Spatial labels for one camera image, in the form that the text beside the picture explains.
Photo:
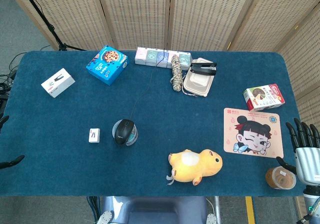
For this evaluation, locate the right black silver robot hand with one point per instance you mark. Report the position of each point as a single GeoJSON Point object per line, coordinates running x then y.
{"type": "Point", "coordinates": [307, 164]}

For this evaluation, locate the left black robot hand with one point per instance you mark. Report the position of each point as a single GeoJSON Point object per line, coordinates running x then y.
{"type": "Point", "coordinates": [10, 161]}

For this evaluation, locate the black computer mouse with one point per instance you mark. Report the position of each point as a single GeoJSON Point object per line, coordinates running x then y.
{"type": "Point", "coordinates": [124, 132]}

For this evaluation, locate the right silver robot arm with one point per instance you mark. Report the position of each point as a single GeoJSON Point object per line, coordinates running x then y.
{"type": "Point", "coordinates": [311, 196]}

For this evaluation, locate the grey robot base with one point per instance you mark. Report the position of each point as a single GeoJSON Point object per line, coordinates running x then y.
{"type": "Point", "coordinates": [155, 209]}

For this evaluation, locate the red green snack box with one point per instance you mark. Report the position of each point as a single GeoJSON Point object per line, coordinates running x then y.
{"type": "Point", "coordinates": [265, 97]}

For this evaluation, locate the small white staple box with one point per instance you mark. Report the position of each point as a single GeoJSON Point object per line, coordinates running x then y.
{"type": "Point", "coordinates": [94, 135]}

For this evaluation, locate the white stapler packaging box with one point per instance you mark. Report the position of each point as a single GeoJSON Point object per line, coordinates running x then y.
{"type": "Point", "coordinates": [58, 82]}

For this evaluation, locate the clear jar of clips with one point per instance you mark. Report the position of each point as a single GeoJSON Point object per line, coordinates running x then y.
{"type": "Point", "coordinates": [133, 137]}

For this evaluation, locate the beige clamshell container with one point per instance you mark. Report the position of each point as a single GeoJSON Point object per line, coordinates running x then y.
{"type": "Point", "coordinates": [197, 85]}

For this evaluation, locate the blue cookie box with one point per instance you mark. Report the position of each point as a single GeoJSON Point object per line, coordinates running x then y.
{"type": "Point", "coordinates": [107, 65]}

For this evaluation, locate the clear cup with brown content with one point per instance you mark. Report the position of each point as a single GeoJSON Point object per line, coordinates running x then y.
{"type": "Point", "coordinates": [281, 179]}

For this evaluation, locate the cartoon printed card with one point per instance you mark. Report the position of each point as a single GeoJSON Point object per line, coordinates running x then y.
{"type": "Point", "coordinates": [252, 134]}

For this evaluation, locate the blue tablecloth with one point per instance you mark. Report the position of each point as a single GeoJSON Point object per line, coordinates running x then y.
{"type": "Point", "coordinates": [75, 171]}

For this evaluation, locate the yellow plush toy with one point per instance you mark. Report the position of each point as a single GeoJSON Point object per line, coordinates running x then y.
{"type": "Point", "coordinates": [193, 166]}

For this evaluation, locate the black tripod stand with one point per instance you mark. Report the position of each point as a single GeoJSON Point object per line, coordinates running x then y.
{"type": "Point", "coordinates": [50, 27]}

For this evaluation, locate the black stapler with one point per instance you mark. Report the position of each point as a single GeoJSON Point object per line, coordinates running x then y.
{"type": "Point", "coordinates": [203, 68]}

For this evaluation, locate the woven folding screen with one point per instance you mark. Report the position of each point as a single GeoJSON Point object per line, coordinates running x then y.
{"type": "Point", "coordinates": [140, 14]}

